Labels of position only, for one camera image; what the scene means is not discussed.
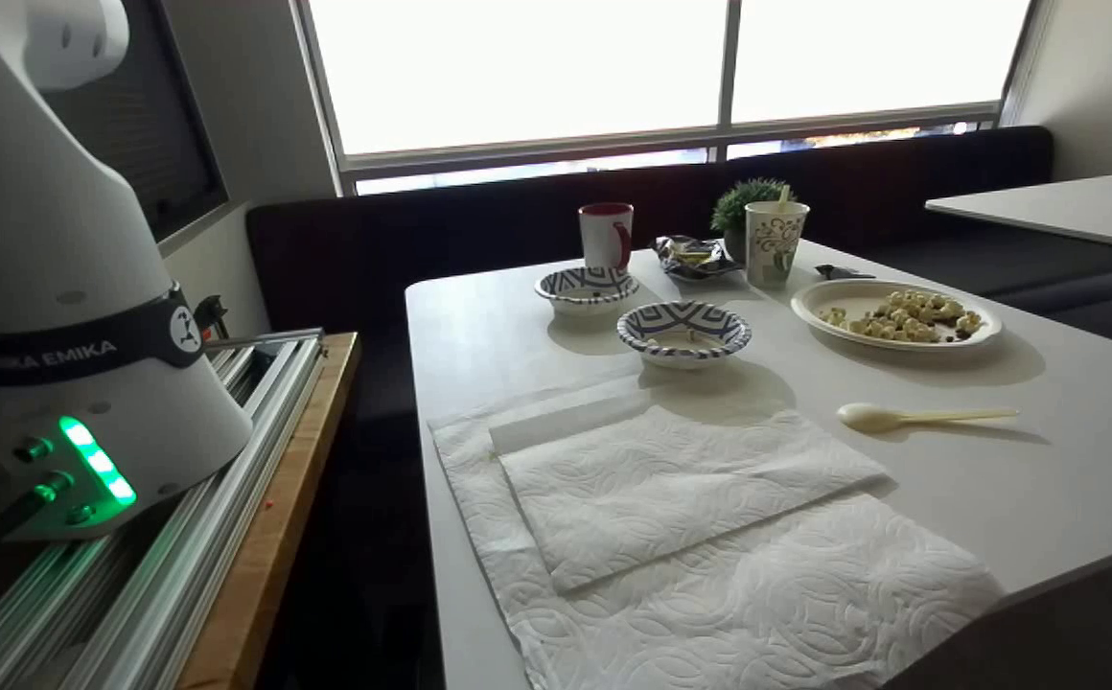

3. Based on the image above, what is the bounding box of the white plastic spoon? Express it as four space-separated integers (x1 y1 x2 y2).
830 399 1020 436

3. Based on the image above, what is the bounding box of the small blue patterned bowl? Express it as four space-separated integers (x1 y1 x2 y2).
531 266 644 318

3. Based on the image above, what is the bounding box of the red and white mug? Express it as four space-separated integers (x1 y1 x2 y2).
573 199 641 276

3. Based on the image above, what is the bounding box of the large blue patterned bowl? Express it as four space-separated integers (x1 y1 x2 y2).
613 299 755 376

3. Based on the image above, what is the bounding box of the small metal dish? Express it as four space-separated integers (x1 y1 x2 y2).
653 229 734 285

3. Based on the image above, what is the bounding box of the small folded paper towel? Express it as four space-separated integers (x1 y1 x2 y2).
485 391 894 597

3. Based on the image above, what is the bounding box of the dark bench sofa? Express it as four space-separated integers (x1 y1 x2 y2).
241 123 1112 436

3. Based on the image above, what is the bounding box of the small green plant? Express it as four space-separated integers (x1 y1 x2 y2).
709 178 798 266

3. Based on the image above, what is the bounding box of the patterned paper cup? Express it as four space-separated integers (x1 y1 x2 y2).
738 199 812 289

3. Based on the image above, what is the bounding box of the white plate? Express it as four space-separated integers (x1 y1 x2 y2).
787 276 1003 358

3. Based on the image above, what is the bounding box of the large white paper towel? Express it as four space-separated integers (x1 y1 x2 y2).
430 370 1009 690

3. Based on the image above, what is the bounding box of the popcorn snack food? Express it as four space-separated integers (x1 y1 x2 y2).
818 289 984 344

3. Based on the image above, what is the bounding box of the wooden board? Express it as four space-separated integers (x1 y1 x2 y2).
175 331 364 690

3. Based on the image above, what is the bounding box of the white side table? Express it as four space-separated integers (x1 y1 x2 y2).
921 170 1112 261

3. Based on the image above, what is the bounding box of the grey window frame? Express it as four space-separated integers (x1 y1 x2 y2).
288 0 1044 199

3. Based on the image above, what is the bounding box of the dark wall panel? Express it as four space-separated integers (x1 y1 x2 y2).
38 0 235 245

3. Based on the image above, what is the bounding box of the aluminium rail frame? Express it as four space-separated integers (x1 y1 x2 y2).
0 326 327 690

